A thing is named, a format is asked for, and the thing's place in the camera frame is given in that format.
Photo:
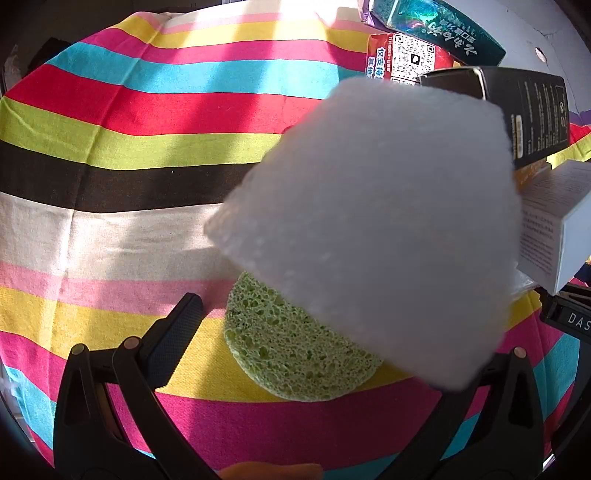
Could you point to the black box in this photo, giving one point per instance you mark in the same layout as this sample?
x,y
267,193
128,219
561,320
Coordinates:
x,y
535,115

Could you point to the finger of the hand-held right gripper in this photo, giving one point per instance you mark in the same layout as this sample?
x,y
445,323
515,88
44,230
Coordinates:
x,y
568,316

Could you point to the rainbow striped tablecloth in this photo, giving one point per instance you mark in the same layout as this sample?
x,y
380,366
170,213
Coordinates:
x,y
115,184

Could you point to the silver grey text-printed box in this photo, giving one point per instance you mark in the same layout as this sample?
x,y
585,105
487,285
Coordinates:
x,y
554,221

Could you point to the green round sponge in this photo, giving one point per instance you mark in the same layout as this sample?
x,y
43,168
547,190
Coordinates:
x,y
286,350

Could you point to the white foam block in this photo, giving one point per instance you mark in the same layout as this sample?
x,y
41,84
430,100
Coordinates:
x,y
369,230

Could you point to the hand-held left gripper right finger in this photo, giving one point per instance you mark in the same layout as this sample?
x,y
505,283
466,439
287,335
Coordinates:
x,y
489,387

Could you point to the red box with code print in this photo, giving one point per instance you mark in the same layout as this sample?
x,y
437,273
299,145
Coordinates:
x,y
383,60

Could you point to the teal holographic box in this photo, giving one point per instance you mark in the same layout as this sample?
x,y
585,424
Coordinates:
x,y
438,23

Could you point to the orange box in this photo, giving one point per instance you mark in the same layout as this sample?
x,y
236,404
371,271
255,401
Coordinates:
x,y
531,177

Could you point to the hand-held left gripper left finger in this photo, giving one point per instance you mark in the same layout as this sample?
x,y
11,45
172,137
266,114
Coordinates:
x,y
178,332

